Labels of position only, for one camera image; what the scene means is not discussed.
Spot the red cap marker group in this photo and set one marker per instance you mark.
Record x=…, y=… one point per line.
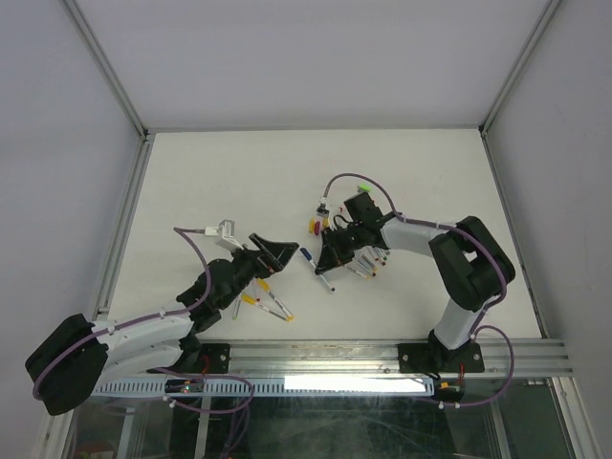
x=369, y=263

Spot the green cap marker pen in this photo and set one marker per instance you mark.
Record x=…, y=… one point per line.
x=236, y=308

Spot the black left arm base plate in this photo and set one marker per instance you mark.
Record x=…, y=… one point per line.
x=210, y=356

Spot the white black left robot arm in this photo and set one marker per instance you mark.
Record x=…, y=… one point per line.
x=81, y=355

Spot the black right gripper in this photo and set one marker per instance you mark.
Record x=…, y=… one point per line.
x=332, y=255

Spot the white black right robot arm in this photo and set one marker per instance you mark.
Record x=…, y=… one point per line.
x=473, y=267

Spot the grey slotted cable duct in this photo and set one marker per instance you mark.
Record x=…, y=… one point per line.
x=295, y=385

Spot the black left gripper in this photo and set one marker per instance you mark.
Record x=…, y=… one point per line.
x=264, y=264

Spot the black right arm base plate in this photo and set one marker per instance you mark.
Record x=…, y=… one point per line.
x=427, y=358

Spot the aluminium frame rail front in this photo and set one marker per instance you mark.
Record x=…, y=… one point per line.
x=484, y=358

